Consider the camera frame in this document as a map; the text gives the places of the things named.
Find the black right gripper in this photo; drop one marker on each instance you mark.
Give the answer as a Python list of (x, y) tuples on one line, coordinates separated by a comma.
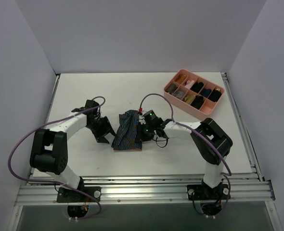
[(140, 132)]

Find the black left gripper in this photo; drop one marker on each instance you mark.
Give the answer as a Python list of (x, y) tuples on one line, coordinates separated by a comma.
[(101, 126)]

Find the navy white striped underwear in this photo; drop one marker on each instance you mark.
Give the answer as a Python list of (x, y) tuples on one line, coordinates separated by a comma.
[(125, 138)]

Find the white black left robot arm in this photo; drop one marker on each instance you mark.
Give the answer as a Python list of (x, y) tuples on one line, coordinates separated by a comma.
[(49, 152)]

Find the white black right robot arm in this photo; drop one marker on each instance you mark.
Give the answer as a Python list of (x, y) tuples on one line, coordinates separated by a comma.
[(209, 138)]

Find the dark grey rolled garment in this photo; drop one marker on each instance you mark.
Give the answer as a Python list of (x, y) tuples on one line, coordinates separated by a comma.
[(171, 88)]

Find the grey patterned rolled garment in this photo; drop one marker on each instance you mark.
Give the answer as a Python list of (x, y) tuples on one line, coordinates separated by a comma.
[(178, 94)]

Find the olive green rolled garment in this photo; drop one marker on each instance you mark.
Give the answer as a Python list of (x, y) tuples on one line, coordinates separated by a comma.
[(189, 98)]

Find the black rolled garment front row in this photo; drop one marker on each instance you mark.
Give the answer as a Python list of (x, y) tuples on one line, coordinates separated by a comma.
[(197, 102)]

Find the pink divided organizer tray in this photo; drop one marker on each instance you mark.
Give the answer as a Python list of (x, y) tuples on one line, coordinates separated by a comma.
[(207, 108)]

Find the pink white rolled garment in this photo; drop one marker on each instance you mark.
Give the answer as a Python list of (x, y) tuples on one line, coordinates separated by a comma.
[(189, 84)]

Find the mustard yellow rolled garment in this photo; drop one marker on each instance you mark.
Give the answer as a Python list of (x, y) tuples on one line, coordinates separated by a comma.
[(180, 79)]

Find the dark blue rolled garment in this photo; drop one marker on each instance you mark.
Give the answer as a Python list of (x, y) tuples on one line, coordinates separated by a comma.
[(206, 92)]

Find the black rolled garment with tag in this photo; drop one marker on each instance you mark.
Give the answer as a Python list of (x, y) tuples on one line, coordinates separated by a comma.
[(215, 95)]

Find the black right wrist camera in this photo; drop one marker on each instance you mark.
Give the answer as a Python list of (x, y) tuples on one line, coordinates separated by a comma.
[(150, 117)]

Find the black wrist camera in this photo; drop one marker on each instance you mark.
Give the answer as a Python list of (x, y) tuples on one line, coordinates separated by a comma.
[(150, 117), (91, 104)]

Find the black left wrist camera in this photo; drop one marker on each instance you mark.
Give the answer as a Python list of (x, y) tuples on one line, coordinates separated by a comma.
[(91, 104)]

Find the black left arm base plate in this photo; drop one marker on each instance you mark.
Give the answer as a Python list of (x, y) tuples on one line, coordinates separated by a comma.
[(66, 195)]

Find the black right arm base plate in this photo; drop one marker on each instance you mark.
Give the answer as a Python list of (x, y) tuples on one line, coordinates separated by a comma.
[(202, 192)]

